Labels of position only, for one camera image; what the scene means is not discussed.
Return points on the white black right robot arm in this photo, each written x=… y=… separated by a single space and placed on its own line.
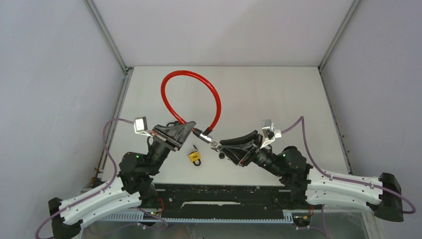
x=316 y=186

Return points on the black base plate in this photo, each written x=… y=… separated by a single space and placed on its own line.
x=226 y=203

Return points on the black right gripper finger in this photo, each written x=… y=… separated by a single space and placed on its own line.
x=241 y=140
x=234 y=153

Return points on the aluminium frame rail left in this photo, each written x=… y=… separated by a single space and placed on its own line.
x=95 y=90

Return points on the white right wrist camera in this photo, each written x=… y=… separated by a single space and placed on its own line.
x=270 y=133

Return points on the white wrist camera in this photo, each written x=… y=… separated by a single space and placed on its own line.
x=141 y=127
x=270 y=133

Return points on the yellow padlock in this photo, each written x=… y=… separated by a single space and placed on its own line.
x=195 y=157

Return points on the aluminium frame rail right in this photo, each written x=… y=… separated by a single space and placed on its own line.
x=352 y=75

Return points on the red cable lock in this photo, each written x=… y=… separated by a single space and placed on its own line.
x=188 y=95

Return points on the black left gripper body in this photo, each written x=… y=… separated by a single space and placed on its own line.
x=166 y=141

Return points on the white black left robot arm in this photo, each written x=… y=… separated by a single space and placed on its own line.
x=130 y=185

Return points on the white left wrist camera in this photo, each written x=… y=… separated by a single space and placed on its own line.
x=141 y=127

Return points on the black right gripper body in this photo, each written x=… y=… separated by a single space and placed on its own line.
x=259 y=156

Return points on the aluminium frame rail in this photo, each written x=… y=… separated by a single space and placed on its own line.
x=95 y=90
x=352 y=75

